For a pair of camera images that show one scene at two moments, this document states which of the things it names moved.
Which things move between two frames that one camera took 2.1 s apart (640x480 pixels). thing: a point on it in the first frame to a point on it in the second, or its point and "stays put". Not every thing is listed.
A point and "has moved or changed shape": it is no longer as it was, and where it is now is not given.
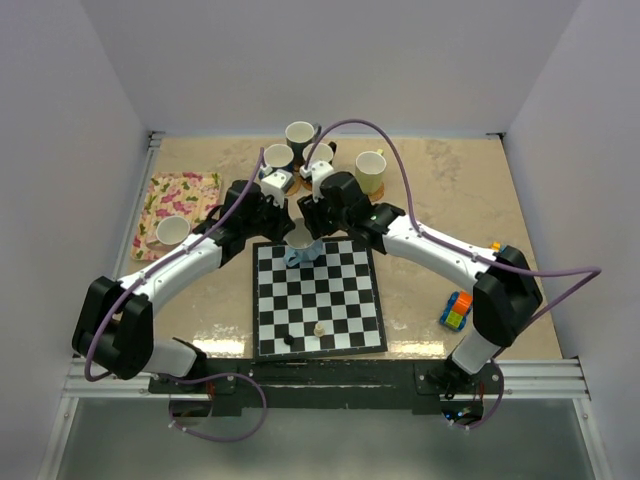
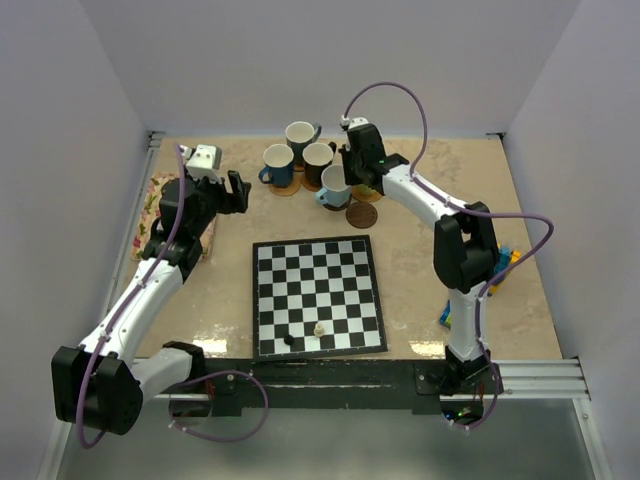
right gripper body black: x=322 y=219 to x=352 y=165
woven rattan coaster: x=295 y=186 stays put
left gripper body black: x=268 y=221 to x=210 y=196
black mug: x=323 y=152 stays put
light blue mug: x=300 y=244 has moved or changed shape
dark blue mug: x=279 y=157 stays put
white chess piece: x=319 y=332 stays put
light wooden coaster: x=306 y=184 stays put
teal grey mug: x=298 y=134 stays put
